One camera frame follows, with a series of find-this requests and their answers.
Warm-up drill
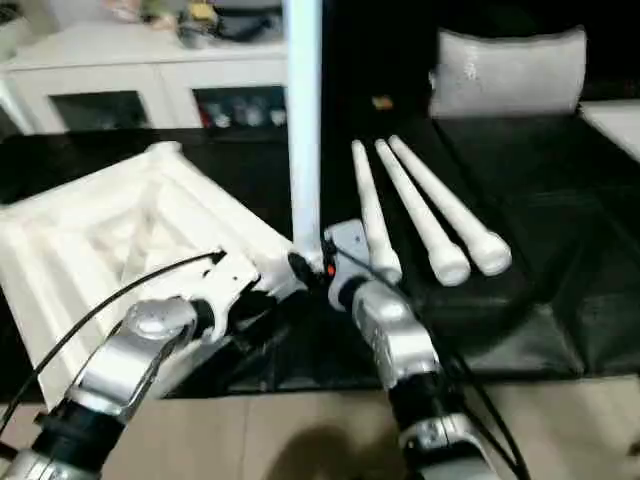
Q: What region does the white plastic table top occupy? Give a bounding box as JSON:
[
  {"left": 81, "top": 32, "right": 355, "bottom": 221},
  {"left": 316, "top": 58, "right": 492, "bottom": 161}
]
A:
[{"left": 0, "top": 140, "right": 313, "bottom": 403}]

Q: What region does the white plastic table leg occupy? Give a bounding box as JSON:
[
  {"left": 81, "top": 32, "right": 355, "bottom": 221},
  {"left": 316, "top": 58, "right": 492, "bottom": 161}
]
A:
[
  {"left": 350, "top": 140, "right": 404, "bottom": 287},
  {"left": 373, "top": 138, "right": 471, "bottom": 288},
  {"left": 387, "top": 133, "right": 513, "bottom": 278},
  {"left": 283, "top": 0, "right": 326, "bottom": 273}
]

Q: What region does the black furniture with yellow label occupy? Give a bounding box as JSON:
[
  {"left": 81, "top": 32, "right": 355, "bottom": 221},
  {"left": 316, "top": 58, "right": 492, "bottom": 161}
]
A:
[{"left": 320, "top": 0, "right": 451, "bottom": 123}]

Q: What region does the black work mat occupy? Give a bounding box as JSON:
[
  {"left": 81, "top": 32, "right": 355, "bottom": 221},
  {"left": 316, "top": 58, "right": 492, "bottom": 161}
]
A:
[{"left": 0, "top": 105, "right": 640, "bottom": 403}]

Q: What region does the grey round appliance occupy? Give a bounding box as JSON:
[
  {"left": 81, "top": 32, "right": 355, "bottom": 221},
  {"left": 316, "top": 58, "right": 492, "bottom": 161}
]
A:
[{"left": 215, "top": 5, "right": 286, "bottom": 43}]

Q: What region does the small yellow grey gadget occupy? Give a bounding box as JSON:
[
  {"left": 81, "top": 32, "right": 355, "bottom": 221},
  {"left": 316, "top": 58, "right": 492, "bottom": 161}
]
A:
[{"left": 180, "top": 0, "right": 221, "bottom": 49}]

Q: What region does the grey cushion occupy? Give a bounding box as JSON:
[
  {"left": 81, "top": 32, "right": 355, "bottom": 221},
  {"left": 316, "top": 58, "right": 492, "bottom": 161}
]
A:
[{"left": 430, "top": 25, "right": 589, "bottom": 121}]

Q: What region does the white glass-door cabinet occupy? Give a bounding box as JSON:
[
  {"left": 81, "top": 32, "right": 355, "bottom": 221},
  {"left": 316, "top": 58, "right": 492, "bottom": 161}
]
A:
[{"left": 0, "top": 20, "right": 301, "bottom": 136}]

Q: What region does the white flat panel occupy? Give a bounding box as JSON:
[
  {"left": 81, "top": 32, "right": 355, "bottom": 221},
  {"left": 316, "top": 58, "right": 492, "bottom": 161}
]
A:
[{"left": 578, "top": 100, "right": 640, "bottom": 166}]

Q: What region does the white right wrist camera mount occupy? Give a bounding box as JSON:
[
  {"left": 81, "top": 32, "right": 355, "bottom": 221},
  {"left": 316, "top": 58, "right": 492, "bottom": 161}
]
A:
[{"left": 322, "top": 220, "right": 377, "bottom": 291}]

